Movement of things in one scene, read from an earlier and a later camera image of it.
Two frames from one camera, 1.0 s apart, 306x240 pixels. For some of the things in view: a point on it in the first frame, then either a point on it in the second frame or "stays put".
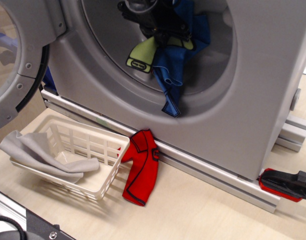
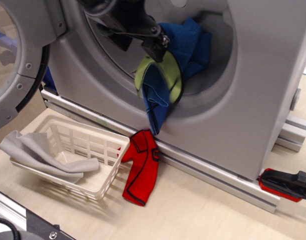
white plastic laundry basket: x=78 y=142 stays put
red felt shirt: x=142 y=150 stays put
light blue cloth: x=170 y=61 -> x=156 y=91
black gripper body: x=156 y=17 -> x=130 y=19
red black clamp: x=293 y=187 stays put
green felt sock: x=142 y=59 -> x=169 y=62
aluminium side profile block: x=293 y=133 stays put
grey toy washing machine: x=236 y=94 stays put
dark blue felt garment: x=169 y=63 -> x=188 y=47
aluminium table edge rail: x=4 y=205 stays put
